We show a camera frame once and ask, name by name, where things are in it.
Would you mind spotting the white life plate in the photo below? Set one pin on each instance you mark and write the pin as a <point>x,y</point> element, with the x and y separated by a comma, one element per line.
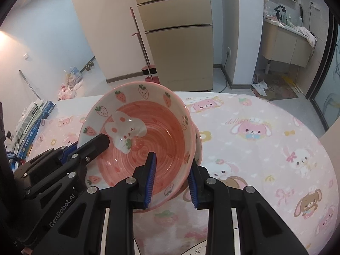
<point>199,248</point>

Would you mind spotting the pink cartoon tablecloth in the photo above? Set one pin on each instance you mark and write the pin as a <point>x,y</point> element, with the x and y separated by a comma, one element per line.
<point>246,141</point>

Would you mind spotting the beige bathroom vanity cabinet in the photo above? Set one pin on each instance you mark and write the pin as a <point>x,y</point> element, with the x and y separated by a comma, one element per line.
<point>283,44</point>

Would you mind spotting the pink strawberry bowl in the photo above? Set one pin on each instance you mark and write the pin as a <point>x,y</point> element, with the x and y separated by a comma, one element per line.
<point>138,118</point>
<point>198,145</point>

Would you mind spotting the beige three-door refrigerator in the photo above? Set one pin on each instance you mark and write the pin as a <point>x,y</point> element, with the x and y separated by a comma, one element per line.
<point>180,38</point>

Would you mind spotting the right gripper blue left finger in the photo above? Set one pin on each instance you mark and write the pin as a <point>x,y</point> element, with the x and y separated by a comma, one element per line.
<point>145,176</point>

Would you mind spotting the red broom with dustpan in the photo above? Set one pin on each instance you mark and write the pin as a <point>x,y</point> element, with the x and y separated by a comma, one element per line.
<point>149,70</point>

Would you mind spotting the black framed glass door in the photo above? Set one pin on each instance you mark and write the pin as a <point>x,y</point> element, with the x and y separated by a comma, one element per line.
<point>324,91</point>

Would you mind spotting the stack of books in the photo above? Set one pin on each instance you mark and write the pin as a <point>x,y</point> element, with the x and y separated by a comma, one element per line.
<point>28,125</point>

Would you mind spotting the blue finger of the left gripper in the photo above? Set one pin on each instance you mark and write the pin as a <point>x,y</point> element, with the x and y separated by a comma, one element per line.
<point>88,152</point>
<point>66,151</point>

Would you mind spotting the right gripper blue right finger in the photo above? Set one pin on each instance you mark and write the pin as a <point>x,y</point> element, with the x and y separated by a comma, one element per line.
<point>200,194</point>

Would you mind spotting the bathroom floor mat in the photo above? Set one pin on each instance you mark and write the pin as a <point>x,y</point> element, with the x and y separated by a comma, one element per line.
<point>272,87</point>

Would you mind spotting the white cloth on sink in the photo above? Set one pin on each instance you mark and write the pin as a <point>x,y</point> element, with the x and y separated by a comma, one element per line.
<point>311,39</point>

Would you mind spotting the black faucet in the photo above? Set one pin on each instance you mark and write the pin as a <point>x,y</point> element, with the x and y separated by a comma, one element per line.
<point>280,13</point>

